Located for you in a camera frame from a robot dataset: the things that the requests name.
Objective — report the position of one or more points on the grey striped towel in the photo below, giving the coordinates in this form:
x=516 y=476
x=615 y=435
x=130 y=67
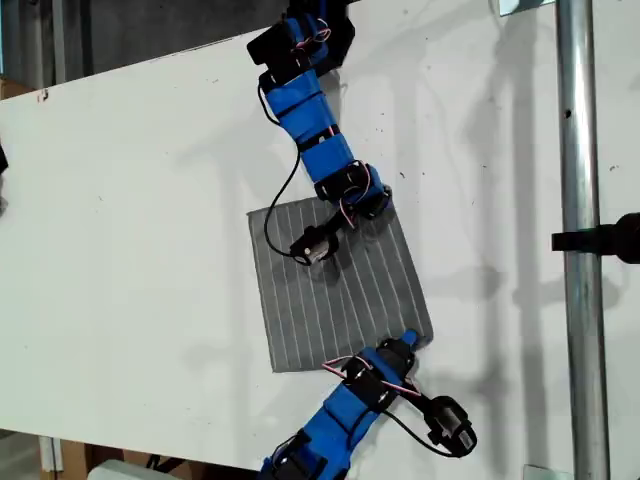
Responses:
x=320 y=310

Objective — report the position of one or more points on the white box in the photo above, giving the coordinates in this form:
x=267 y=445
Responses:
x=125 y=471

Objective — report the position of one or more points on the brown cardboard box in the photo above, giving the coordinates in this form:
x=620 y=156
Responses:
x=75 y=457

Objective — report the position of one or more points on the white table leg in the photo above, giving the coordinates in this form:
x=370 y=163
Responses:
x=51 y=454

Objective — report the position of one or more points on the small black object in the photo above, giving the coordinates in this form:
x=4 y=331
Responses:
x=3 y=159

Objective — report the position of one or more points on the short black camera stalk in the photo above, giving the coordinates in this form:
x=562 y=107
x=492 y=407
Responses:
x=417 y=395
x=332 y=222

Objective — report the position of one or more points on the black camera box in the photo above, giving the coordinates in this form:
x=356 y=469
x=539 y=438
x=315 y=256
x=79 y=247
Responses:
x=452 y=427
x=315 y=246

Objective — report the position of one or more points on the black post clamp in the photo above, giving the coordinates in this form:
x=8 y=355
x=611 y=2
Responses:
x=590 y=240

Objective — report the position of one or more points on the steel post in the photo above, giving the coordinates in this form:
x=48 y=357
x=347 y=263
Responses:
x=575 y=125

